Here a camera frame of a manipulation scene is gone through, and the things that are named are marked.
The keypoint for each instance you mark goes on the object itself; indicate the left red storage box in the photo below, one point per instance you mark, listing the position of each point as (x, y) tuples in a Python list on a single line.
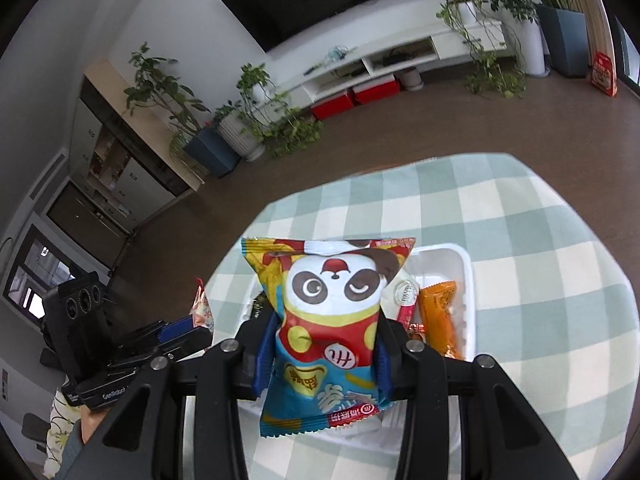
[(333, 105)]

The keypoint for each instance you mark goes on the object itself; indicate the right red storage box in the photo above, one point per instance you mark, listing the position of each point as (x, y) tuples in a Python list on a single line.
[(376, 89)]

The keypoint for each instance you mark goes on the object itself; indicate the tall plant in blue pot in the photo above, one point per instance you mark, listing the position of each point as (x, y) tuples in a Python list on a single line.
[(564, 35)]

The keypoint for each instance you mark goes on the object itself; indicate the person's left forearm grey sleeve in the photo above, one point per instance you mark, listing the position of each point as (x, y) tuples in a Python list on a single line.
[(74, 445)]

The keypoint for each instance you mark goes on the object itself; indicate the white plastic tray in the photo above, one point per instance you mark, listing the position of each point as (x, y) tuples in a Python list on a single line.
[(438, 282)]

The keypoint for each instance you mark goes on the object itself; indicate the orange snack packet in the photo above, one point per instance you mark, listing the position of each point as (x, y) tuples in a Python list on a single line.
[(434, 304)]

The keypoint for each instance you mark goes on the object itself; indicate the left tree in dark pot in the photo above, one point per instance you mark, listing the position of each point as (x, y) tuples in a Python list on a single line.
[(193, 143)]

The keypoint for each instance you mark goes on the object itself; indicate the red gift bag on floor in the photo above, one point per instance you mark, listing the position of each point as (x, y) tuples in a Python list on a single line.
[(603, 76)]

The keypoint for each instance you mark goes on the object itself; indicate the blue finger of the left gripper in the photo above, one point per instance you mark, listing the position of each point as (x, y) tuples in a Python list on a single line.
[(176, 329)]

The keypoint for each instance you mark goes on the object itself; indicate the trailing plant on stand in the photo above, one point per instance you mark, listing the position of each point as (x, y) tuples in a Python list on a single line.
[(487, 74)]

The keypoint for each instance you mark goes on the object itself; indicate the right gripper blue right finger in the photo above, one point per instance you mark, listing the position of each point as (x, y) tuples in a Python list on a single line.
[(382, 373)]

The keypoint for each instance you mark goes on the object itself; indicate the plant in white ribbed pot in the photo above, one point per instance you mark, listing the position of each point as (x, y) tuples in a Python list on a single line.
[(234, 126)]

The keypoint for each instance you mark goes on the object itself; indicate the wooden cabinet shelf unit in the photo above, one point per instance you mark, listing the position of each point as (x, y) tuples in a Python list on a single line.
[(122, 171)]

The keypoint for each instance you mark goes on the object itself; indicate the person's left hand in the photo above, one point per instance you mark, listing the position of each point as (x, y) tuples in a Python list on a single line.
[(90, 420)]

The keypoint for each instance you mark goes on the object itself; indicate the plant in white tall pot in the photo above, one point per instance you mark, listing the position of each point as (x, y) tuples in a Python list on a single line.
[(523, 34)]

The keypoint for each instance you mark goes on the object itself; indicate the white tv console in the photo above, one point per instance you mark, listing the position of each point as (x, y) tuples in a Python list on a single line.
[(392, 54)]

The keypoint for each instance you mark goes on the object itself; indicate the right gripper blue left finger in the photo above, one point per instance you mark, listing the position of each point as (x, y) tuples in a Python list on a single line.
[(265, 350)]

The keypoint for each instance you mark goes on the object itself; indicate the blue panda snack bag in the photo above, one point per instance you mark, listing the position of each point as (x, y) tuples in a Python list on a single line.
[(327, 295)]

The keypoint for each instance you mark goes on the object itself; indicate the green snack packet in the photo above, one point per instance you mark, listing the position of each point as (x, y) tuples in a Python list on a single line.
[(201, 313)]

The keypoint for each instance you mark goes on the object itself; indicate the green white checkered tablecloth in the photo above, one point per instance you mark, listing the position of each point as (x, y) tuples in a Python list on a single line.
[(552, 305)]

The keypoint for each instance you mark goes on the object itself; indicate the small grey pot under console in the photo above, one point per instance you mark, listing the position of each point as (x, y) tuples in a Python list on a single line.
[(411, 79)]

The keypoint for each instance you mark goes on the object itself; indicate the red storage box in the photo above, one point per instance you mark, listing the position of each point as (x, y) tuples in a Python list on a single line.
[(376, 89), (333, 105)]

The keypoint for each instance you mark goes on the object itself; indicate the white red long snack bag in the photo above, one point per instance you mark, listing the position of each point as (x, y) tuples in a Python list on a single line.
[(406, 293)]

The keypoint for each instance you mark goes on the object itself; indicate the red patterned candy packet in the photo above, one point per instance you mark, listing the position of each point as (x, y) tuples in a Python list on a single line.
[(417, 331)]

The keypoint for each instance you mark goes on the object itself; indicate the beige curtain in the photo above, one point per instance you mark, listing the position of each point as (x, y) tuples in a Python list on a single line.
[(599, 31)]

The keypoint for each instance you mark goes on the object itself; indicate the small trailing plant on console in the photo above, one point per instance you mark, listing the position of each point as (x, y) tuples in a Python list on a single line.
[(269, 115)]

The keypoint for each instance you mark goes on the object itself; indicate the black sesame snack packet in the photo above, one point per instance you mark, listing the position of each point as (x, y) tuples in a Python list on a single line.
[(259, 304)]

